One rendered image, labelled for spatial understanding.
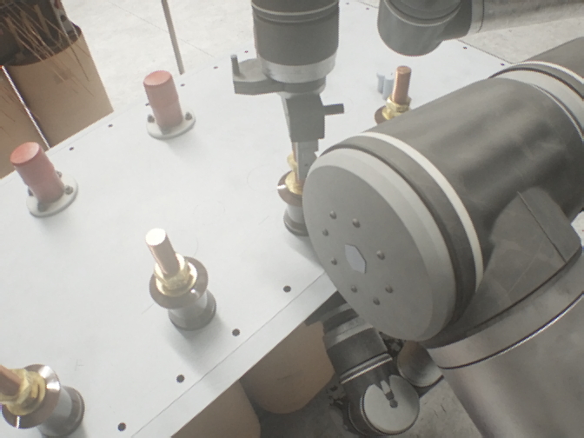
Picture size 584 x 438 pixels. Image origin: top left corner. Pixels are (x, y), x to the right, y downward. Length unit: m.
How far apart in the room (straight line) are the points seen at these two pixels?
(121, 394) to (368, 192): 0.57
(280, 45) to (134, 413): 0.56
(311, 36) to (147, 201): 0.54
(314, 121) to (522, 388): 0.42
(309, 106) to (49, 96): 1.82
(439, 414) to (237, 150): 1.57
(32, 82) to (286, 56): 1.83
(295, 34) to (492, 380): 0.40
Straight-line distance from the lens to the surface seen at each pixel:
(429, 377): 0.94
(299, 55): 0.53
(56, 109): 2.32
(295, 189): 0.73
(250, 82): 0.57
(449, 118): 0.30
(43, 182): 0.98
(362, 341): 0.81
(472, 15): 0.64
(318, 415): 2.06
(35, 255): 0.96
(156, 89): 1.01
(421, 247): 0.24
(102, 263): 0.86
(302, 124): 0.58
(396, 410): 0.81
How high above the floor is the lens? 2.01
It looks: 51 degrees down
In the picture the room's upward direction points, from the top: 5 degrees counter-clockwise
